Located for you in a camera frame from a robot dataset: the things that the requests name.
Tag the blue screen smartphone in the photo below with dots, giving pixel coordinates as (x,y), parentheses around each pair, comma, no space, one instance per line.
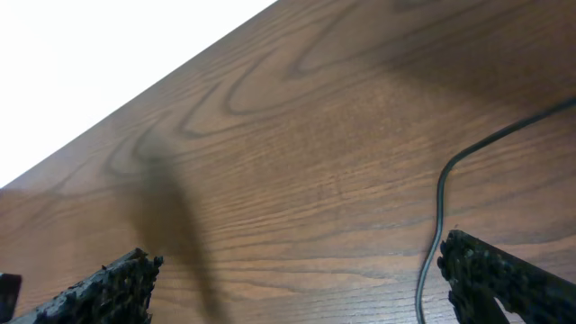
(10,286)

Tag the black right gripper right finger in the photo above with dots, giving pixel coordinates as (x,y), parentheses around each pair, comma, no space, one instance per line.
(486,282)

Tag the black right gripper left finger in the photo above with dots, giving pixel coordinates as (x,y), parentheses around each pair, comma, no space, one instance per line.
(118,293)

